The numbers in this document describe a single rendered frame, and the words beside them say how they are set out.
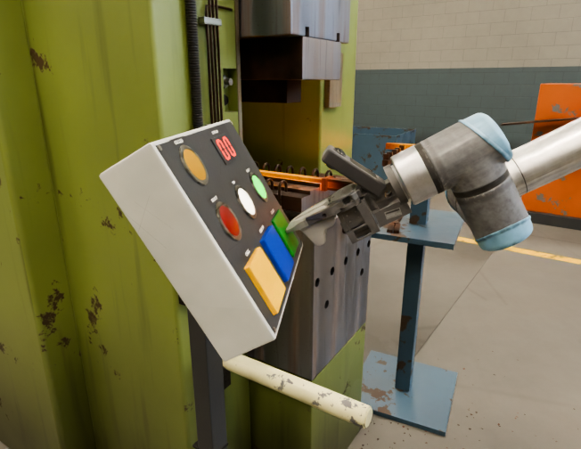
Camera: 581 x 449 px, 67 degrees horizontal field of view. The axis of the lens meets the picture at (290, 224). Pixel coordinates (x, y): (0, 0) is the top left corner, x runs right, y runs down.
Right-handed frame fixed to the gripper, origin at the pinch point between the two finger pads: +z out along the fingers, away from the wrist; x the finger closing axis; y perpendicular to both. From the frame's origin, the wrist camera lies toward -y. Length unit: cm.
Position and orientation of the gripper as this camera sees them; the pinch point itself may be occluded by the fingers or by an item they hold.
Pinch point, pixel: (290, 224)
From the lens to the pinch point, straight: 78.7
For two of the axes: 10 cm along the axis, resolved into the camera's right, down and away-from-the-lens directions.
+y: 4.9, 8.5, 2.0
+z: -8.6, 4.4, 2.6
